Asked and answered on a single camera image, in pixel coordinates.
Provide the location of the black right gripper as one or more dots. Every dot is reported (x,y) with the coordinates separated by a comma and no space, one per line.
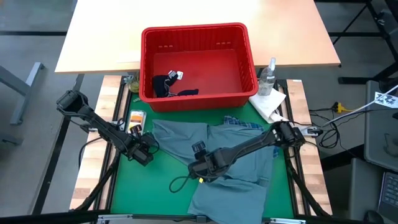
(217,160)

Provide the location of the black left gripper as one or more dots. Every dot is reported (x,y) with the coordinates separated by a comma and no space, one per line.
(140,155)

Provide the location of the grey-blue garment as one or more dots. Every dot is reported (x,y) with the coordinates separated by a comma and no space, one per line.
(230,199)

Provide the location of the blue plaid shirt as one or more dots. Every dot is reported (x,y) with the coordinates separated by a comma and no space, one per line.
(242,123)

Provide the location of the dark navy garment white tags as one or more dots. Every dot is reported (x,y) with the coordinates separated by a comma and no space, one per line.
(161,85)

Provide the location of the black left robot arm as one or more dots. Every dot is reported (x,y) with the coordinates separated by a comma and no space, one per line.
(99,124)

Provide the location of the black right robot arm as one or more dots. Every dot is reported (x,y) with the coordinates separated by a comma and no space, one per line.
(258,141)

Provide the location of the red plastic laundry bin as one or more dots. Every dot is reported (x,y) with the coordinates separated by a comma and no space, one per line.
(202,68)

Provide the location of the orange-labelled clear plastic package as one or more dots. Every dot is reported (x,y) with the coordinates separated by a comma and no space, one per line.
(136,119)

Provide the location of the green table mat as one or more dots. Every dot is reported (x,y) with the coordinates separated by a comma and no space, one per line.
(149,193)

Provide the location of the small potted plant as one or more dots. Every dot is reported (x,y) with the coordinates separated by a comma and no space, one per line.
(134,85)

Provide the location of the white tote bag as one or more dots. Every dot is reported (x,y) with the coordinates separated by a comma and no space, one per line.
(265,102)

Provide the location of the clear plastic spray bottle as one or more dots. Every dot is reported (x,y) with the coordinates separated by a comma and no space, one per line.
(265,82)

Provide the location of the light wooden table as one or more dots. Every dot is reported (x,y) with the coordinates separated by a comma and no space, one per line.
(102,31)

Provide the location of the yellow power plug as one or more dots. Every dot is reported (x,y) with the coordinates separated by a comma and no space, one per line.
(339,108)

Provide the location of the grey metal table leg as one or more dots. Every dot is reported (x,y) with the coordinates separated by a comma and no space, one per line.
(28,81)

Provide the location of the black metal desk base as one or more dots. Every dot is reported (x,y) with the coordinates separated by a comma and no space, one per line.
(354,80)

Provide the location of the grey plastic case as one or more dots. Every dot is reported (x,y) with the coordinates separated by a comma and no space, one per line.
(379,130)

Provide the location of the black computer mouse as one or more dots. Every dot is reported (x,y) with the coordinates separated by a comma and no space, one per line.
(373,216)

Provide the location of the black keyboard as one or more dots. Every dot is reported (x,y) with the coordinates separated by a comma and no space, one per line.
(388,193)

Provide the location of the black-and-white printed marker tag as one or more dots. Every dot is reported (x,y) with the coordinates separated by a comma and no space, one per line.
(386,100)

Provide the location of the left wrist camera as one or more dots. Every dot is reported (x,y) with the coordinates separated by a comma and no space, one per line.
(149,140)

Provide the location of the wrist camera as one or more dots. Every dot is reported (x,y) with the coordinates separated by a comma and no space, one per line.
(196,170)
(149,140)

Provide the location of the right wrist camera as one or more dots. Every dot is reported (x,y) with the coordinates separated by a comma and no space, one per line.
(196,170)

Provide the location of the black aluminium table frame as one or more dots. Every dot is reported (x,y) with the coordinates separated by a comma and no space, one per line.
(282,83)

